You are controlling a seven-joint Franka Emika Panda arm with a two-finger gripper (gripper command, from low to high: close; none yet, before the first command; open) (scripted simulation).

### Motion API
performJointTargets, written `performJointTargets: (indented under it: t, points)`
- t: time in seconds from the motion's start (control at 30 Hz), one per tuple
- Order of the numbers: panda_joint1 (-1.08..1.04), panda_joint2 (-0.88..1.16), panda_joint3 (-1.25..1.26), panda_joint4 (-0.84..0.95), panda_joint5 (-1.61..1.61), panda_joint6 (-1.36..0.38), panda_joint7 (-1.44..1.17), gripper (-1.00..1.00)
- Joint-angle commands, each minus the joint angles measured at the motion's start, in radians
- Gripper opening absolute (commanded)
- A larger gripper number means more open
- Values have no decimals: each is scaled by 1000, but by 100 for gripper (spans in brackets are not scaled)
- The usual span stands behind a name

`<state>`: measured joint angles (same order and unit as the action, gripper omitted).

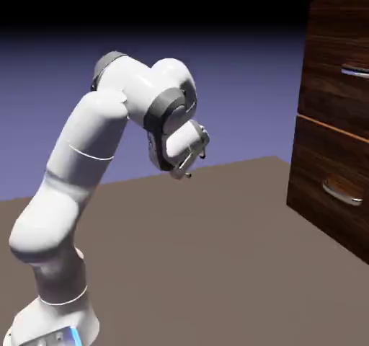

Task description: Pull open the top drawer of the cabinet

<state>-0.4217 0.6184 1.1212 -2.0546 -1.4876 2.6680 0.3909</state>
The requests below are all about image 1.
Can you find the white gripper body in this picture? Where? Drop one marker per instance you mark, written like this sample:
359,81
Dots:
192,156

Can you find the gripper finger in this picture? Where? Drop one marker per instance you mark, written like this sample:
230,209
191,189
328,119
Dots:
203,154
188,174

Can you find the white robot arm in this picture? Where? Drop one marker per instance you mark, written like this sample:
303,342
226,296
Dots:
86,138

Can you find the dark wood drawer front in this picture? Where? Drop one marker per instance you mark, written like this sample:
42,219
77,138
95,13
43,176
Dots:
325,98
311,167

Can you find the dark wood cabinet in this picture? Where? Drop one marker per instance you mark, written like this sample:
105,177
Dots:
317,178

